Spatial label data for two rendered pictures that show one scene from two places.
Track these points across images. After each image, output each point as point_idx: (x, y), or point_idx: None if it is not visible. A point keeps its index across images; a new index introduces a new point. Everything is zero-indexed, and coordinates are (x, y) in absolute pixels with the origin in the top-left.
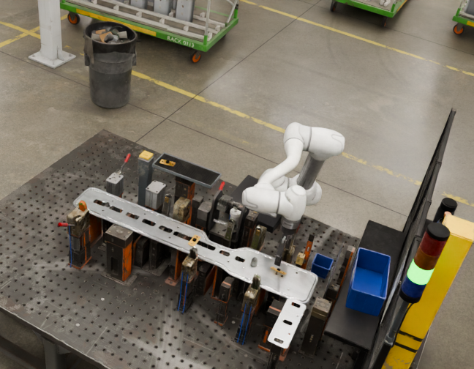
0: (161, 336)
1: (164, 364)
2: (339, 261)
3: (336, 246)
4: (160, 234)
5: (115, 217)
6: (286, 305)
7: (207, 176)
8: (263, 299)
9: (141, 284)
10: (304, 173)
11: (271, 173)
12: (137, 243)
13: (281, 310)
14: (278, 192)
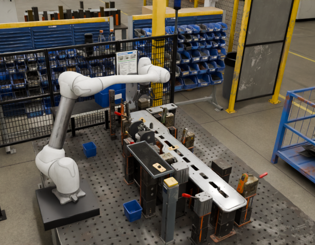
0: (209, 163)
1: (215, 153)
2: (70, 153)
3: None
4: (192, 158)
5: (217, 179)
6: (155, 111)
7: (139, 148)
8: None
9: None
10: (68, 126)
11: (140, 75)
12: None
13: (157, 113)
14: (151, 66)
